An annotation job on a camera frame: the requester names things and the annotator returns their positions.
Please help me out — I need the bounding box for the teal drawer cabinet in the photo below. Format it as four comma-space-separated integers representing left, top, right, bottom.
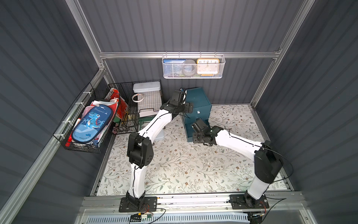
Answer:
183, 87, 212, 143

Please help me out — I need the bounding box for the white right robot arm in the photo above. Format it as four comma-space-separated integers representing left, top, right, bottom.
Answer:
191, 119, 294, 209

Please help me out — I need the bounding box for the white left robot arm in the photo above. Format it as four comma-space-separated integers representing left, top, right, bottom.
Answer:
125, 88, 193, 210

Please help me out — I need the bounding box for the light blue flat case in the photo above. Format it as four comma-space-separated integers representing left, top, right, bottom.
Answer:
155, 129, 165, 141

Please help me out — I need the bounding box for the blue book in basket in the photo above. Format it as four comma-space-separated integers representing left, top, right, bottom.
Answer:
162, 59, 185, 77

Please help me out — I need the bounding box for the grey tape roll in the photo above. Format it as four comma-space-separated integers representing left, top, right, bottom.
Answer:
182, 59, 197, 77

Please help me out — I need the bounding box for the grey plastic box lid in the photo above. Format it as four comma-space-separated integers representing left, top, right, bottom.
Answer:
133, 81, 161, 93

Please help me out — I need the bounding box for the yellow alarm clock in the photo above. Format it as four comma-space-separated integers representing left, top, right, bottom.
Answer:
196, 58, 220, 75

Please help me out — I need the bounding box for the red patterned bag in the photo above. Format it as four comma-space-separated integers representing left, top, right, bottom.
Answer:
104, 88, 128, 120

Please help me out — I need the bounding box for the blue dinosaur pencil case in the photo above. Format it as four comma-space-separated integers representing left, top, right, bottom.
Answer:
71, 104, 113, 144

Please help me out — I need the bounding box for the black wire floor crate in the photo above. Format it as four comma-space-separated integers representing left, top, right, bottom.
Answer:
108, 80, 163, 135

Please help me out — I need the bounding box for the white wire wall basket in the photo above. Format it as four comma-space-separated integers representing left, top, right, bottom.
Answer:
162, 53, 226, 79

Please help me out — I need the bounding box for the black wire side basket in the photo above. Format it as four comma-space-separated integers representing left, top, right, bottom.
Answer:
54, 88, 121, 154

